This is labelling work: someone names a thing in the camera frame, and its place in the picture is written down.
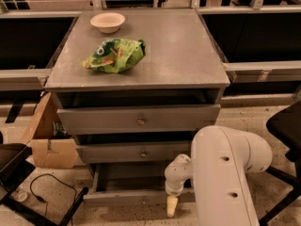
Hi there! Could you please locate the brown cardboard box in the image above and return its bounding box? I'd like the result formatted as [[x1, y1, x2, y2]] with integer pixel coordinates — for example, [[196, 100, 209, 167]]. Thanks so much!
[[21, 93, 78, 169]]

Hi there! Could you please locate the grey middle drawer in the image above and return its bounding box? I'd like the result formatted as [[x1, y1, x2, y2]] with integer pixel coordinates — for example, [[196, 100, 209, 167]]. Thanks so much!
[[76, 140, 192, 164]]

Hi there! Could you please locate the grey top drawer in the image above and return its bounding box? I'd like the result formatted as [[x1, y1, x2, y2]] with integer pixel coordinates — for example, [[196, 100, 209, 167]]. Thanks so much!
[[57, 105, 220, 135]]

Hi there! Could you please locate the grey drawer cabinet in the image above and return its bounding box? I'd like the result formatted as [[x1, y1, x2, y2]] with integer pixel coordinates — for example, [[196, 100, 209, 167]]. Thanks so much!
[[43, 8, 231, 186]]

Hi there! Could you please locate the grey drawer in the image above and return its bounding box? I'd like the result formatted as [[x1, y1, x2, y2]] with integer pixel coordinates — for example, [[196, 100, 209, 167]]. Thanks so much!
[[76, 140, 192, 164], [57, 105, 220, 135], [82, 163, 197, 208]]

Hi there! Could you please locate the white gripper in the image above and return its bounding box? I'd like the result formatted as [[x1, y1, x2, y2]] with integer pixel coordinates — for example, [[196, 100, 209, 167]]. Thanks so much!
[[165, 153, 193, 218]]

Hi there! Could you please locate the grey bottom drawer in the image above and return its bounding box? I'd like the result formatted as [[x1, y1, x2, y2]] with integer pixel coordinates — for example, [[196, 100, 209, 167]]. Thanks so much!
[[82, 163, 197, 208]]

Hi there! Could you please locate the white paper bowl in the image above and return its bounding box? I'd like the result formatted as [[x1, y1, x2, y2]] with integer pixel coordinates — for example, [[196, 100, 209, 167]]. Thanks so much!
[[90, 12, 125, 34]]

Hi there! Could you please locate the black office chair right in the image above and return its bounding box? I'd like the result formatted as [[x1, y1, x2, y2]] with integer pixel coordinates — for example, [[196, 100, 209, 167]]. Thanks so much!
[[258, 101, 301, 226]]

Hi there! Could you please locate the black cable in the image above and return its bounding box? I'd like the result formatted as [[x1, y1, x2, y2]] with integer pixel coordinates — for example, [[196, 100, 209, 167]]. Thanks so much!
[[29, 172, 78, 226]]

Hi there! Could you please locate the green chip bag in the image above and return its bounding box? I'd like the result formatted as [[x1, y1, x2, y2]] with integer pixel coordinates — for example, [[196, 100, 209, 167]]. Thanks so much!
[[81, 39, 146, 73]]

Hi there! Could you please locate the grey metal railing frame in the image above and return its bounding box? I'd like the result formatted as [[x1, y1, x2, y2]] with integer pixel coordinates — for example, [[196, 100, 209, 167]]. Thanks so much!
[[1, 6, 300, 94]]

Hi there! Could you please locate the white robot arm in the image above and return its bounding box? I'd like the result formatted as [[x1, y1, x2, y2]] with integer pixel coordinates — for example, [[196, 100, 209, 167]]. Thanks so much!
[[165, 126, 272, 226]]

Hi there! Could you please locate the black chair left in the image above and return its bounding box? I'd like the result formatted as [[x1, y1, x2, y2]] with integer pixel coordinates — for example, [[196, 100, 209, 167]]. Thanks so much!
[[0, 142, 88, 226]]

